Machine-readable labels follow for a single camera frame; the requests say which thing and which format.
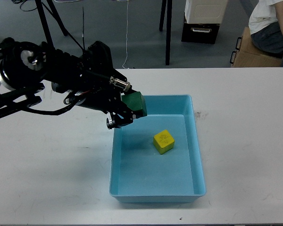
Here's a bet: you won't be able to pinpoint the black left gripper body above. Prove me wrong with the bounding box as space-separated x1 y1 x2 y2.
76 86 123 113

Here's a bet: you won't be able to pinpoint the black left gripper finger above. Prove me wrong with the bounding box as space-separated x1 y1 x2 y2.
122 87 138 95
106 103 143 129

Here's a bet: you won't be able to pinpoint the green wooden block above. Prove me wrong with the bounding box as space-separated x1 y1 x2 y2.
122 92 148 119

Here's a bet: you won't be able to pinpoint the yellow wooden block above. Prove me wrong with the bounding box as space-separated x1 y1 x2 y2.
153 129 175 154

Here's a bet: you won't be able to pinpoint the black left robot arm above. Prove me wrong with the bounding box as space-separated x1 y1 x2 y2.
0 38 147 129

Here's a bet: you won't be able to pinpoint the black storage box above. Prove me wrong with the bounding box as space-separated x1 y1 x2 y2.
181 22 220 44

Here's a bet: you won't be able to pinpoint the blue plastic bin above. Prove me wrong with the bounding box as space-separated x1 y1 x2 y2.
109 95 206 202

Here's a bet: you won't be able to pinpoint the black tripod legs right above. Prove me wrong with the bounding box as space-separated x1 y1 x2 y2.
158 0 173 65

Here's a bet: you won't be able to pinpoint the black tripod legs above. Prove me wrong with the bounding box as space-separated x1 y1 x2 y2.
35 0 68 48
158 0 173 65

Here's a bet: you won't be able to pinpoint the black tripod legs left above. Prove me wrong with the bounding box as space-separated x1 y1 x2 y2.
35 0 68 48

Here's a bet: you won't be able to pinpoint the seated person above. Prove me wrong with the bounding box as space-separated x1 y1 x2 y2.
249 0 283 67

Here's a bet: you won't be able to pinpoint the white hanging cable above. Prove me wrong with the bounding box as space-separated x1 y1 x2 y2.
122 0 131 69

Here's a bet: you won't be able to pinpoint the cardboard box with handles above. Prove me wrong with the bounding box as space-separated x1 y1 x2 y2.
230 27 281 68

